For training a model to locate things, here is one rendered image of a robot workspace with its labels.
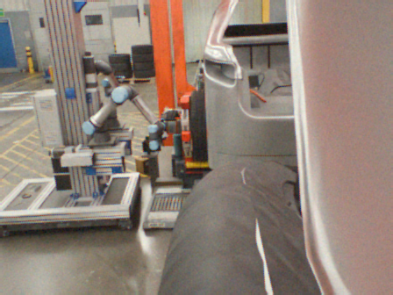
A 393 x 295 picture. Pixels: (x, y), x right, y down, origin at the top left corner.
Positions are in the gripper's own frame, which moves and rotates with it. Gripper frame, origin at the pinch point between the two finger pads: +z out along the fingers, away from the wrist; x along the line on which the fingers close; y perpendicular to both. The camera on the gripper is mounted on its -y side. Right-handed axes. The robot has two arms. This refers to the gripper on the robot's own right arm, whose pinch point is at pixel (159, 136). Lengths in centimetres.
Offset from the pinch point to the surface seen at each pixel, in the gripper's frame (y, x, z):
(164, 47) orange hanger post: 71, -4, 65
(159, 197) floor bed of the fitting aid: -77, 13, 37
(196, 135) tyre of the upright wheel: 1.8, -33.7, -10.9
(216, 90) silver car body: 51, -52, -77
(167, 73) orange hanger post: 46, -5, 65
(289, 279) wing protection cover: 73, -58, -302
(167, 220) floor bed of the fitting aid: -75, -1, -16
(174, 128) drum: 2.1, -11.7, 15.2
